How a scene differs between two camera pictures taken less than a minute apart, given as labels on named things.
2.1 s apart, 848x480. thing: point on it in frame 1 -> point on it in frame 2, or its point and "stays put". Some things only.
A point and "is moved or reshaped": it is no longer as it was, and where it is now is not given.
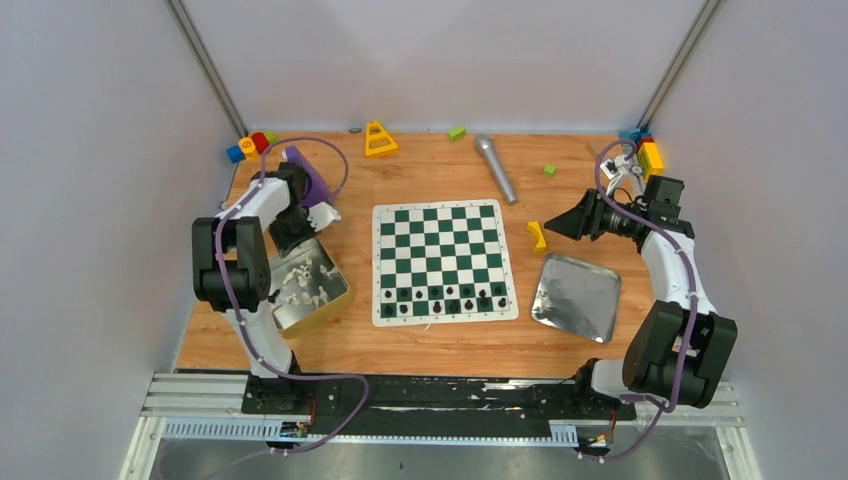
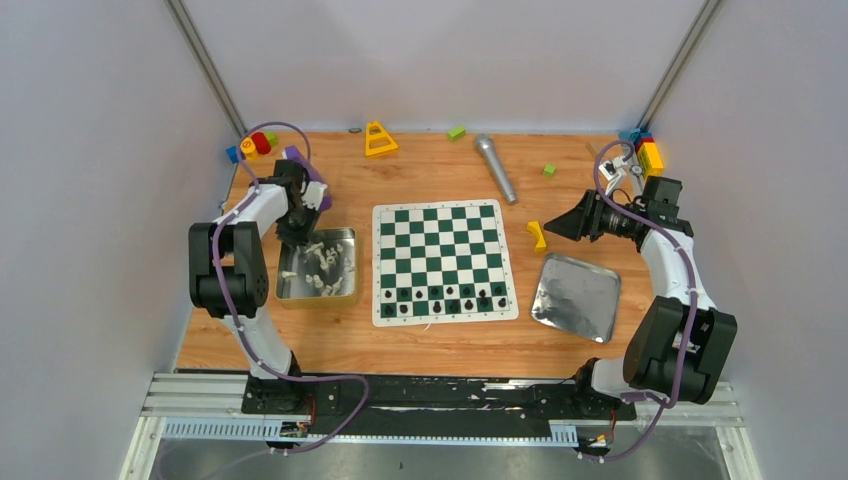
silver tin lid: (577, 298) stays put
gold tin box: (311, 289) is moved or reshaped
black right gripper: (584, 219) stays put
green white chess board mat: (441, 262) stays put
